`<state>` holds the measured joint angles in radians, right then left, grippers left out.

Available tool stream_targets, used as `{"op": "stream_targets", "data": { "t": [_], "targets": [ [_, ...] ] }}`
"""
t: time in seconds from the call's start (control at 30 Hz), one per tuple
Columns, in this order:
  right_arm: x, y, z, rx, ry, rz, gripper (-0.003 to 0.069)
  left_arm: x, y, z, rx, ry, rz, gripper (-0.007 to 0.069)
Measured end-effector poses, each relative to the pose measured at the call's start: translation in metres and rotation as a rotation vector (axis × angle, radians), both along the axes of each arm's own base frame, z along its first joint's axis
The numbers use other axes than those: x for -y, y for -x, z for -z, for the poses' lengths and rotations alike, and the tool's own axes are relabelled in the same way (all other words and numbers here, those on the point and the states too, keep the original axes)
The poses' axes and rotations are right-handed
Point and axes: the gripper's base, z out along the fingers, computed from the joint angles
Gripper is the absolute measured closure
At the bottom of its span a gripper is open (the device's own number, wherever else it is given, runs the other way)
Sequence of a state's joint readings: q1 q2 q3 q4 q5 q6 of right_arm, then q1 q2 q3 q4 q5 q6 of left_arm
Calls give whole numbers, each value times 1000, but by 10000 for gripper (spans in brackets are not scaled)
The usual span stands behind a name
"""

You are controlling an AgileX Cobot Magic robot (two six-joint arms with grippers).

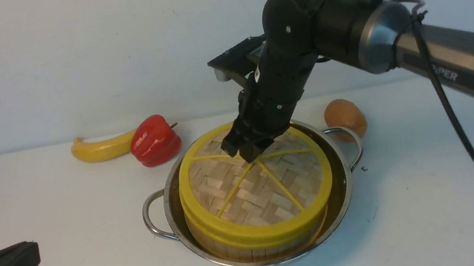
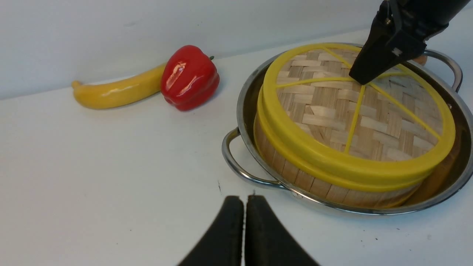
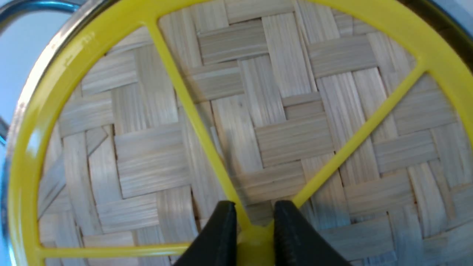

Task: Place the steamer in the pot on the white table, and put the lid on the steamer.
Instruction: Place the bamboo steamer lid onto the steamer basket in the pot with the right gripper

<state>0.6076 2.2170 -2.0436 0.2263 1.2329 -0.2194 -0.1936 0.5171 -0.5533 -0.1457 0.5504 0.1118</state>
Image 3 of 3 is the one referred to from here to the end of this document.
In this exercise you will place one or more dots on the stainless steel pot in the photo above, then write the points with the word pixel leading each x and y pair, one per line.
pixel 22 92

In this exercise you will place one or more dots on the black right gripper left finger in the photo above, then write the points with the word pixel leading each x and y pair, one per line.
pixel 216 244

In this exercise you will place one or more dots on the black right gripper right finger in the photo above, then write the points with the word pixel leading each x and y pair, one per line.
pixel 297 243

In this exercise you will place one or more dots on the woven bamboo steamer lid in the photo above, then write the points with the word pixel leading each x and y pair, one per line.
pixel 258 129

